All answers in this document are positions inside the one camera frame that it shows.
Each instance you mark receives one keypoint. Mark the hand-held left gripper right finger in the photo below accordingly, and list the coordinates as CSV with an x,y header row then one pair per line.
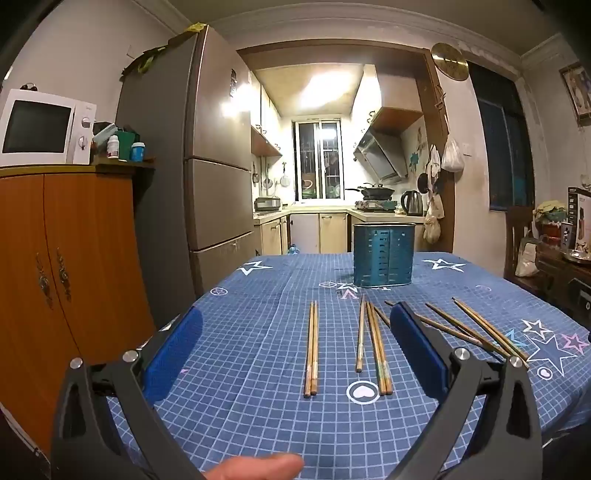
x,y
418,346

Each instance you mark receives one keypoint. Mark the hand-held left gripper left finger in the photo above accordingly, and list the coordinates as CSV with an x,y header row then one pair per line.
x,y
178,346

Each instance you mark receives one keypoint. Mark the bamboo chopstick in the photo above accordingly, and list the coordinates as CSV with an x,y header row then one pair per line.
x,y
315,350
491,328
360,337
378,350
383,350
375,350
308,350
452,333
461,326
382,316
482,326

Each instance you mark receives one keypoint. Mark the teal perforated chopstick holder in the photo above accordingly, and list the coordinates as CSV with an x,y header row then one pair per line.
x,y
383,254

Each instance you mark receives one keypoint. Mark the person's left hand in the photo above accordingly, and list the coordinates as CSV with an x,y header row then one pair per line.
x,y
258,468

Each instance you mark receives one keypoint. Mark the blue star printed tablecloth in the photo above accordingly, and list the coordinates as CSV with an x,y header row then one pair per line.
x,y
258,323

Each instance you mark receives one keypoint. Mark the beige hanging mesh bags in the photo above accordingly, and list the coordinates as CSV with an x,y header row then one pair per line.
x,y
433,226

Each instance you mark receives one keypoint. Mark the orange wooden cabinet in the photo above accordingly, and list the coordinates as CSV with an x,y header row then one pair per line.
x,y
92,254

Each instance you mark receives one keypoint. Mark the white tote bag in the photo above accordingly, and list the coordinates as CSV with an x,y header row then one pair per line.
x,y
527,258

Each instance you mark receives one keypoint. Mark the dark wooden chair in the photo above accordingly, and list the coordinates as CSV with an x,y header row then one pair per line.
x,y
512,240

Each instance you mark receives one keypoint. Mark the steel electric kettle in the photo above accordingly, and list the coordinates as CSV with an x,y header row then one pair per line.
x,y
412,203

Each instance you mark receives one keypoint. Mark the beige kitchen base cabinets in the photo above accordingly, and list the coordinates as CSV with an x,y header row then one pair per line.
x,y
332,230

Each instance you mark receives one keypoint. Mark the gas stove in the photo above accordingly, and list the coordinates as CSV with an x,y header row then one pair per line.
x,y
374,205

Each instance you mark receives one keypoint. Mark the dark wooden sideboard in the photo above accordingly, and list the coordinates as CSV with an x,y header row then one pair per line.
x,y
563,281

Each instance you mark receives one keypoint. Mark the black wok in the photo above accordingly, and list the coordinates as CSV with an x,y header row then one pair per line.
x,y
376,190

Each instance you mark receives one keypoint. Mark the small black hanging pan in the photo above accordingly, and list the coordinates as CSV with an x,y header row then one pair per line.
x,y
422,183

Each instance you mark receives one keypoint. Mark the grey countertop grill appliance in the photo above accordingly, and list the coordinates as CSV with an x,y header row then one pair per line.
x,y
268,204

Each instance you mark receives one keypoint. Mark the hanging ladle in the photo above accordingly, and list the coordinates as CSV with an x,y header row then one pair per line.
x,y
255,177

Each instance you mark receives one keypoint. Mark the white hanging cloth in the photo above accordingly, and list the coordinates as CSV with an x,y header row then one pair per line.
x,y
433,161

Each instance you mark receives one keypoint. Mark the small hanging frying pan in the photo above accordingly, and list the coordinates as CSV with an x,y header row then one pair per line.
x,y
268,181

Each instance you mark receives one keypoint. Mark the white hanging plastic bag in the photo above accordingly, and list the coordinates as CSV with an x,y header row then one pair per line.
x,y
452,159

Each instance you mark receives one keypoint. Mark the steel range hood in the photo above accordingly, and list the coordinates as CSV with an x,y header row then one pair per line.
x,y
381,154

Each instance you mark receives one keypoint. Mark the white hanging strainer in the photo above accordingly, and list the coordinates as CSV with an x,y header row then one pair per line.
x,y
285,180

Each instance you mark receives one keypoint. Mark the white bottle red label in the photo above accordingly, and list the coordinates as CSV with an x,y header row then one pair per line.
x,y
112,148

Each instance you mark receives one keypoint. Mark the green box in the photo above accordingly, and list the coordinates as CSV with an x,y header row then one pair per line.
x,y
127,143

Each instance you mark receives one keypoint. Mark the tall metallic refrigerator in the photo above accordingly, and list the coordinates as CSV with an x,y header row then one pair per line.
x,y
217,138

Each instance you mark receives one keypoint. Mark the black and white carton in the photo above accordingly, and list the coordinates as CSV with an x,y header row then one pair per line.
x,y
579,207

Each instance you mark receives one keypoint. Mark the barred kitchen window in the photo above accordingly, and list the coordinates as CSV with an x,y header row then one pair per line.
x,y
318,157

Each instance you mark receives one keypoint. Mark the dark room window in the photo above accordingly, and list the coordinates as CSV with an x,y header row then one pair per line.
x,y
503,138

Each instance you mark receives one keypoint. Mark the pale teal carton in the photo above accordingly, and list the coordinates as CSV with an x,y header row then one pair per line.
x,y
102,134

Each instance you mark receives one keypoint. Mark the brown cabinet over hood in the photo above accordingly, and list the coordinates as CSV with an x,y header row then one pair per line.
x,y
397,92

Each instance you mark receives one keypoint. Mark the white microwave oven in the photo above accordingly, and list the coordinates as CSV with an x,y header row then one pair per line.
x,y
41,127

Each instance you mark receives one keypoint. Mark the square ceiling light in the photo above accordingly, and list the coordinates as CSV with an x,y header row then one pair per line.
x,y
328,84

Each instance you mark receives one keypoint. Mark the olive green cloth bag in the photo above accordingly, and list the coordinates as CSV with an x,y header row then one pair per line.
x,y
147,57

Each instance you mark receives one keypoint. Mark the yellow plastic bag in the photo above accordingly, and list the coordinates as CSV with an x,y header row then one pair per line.
x,y
194,28

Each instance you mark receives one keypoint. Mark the blue flower wall sticker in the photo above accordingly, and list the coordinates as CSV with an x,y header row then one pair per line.
x,y
414,159

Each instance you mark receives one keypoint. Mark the beige kitchen wall cabinets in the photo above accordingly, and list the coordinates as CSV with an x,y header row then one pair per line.
x,y
263,120

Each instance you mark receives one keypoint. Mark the round gold wall clock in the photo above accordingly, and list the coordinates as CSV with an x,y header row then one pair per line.
x,y
450,62

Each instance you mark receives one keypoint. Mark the framed wall picture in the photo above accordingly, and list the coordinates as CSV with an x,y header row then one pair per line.
x,y
579,92

